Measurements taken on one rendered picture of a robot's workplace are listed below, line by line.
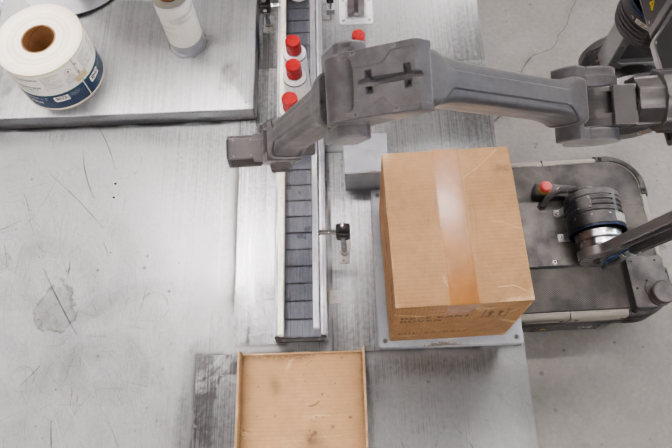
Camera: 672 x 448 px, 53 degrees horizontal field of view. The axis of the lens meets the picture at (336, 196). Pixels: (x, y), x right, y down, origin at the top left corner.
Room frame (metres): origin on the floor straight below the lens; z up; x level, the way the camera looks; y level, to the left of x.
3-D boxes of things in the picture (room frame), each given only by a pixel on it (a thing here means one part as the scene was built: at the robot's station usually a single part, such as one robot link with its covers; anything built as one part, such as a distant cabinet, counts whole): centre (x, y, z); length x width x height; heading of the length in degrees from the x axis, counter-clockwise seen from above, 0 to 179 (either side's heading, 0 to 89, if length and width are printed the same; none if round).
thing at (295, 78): (0.83, 0.06, 0.98); 0.05 x 0.05 x 0.20
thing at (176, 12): (1.07, 0.33, 1.03); 0.09 x 0.09 x 0.30
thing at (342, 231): (0.50, 0.01, 0.91); 0.07 x 0.03 x 0.16; 87
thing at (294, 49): (0.90, 0.06, 0.98); 0.05 x 0.05 x 0.20
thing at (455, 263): (0.44, -0.21, 0.99); 0.30 x 0.24 x 0.27; 178
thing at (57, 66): (1.01, 0.64, 0.95); 0.20 x 0.20 x 0.14
